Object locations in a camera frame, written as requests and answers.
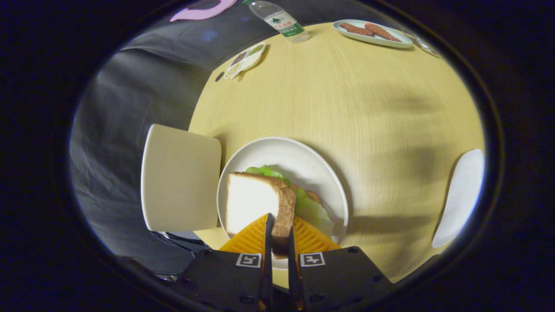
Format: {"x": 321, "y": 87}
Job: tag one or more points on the light blue round plate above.
{"x": 373, "y": 40}

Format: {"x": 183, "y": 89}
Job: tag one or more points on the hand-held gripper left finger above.
{"x": 268, "y": 238}

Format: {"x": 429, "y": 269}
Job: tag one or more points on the toasted bread slice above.
{"x": 251, "y": 199}

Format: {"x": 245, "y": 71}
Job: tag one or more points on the green lettuce leaf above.
{"x": 312, "y": 212}

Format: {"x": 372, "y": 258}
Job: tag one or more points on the white divided seasoning dish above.
{"x": 247, "y": 63}

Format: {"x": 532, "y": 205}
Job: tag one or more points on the white square plate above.
{"x": 459, "y": 199}

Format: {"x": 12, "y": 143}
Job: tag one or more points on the brown meat patty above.
{"x": 381, "y": 31}
{"x": 355, "y": 29}

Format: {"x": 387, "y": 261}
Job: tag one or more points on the cream toaster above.
{"x": 180, "y": 177}

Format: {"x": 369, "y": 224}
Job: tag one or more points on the white round plate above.
{"x": 282, "y": 151}

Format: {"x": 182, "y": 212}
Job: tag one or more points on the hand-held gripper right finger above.
{"x": 292, "y": 260}

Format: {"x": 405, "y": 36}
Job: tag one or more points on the clear plastic water bottle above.
{"x": 284, "y": 21}

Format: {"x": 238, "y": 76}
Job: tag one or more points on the clear utensil holder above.
{"x": 422, "y": 45}

